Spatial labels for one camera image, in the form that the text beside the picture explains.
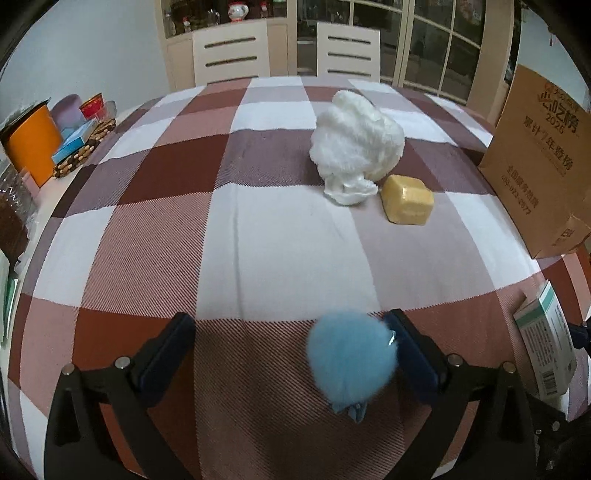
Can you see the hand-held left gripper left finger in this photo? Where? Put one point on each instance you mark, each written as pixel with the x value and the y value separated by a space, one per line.
pixel 168 346

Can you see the white medicine box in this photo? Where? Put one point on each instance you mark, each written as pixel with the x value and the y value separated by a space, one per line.
pixel 547 350

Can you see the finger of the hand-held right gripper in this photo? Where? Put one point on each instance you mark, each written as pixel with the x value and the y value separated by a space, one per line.
pixel 554 427
pixel 581 333

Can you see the white red figurine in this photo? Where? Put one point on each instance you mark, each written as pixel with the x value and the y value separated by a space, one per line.
pixel 238 11

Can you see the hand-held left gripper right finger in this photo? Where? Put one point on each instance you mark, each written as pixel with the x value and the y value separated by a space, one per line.
pixel 415 357

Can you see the brown white checked tablecloth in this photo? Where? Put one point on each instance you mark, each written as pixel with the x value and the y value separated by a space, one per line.
pixel 277 240

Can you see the orange cylindrical container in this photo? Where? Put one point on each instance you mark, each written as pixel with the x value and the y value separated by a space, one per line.
pixel 32 143

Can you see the yellow sponge block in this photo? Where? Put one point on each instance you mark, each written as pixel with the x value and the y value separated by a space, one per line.
pixel 408 201

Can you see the white green paper packet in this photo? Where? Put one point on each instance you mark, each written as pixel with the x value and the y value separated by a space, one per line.
pixel 9 300

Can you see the white fluffy plush toy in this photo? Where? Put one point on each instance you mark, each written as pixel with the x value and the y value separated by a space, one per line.
pixel 355 143

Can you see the clear plastic water bottle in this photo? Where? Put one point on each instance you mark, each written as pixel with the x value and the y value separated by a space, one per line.
pixel 14 184

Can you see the blue fluffy pom-pom clip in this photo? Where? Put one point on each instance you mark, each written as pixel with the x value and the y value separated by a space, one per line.
pixel 351 355

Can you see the purple plastic container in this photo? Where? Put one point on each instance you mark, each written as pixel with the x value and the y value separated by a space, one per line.
pixel 67 113

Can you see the white slatted chair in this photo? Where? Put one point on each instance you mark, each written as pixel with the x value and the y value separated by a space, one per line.
pixel 348 48
pixel 231 50

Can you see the brown beaded trivet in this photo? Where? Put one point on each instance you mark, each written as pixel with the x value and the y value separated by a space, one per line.
pixel 99 134

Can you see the light blue flat box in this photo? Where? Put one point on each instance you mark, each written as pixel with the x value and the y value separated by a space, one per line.
pixel 74 141

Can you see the brown cardboard box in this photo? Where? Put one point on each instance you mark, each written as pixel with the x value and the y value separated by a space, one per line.
pixel 535 152

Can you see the cream glass door cabinet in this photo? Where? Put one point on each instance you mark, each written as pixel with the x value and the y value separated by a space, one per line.
pixel 429 55

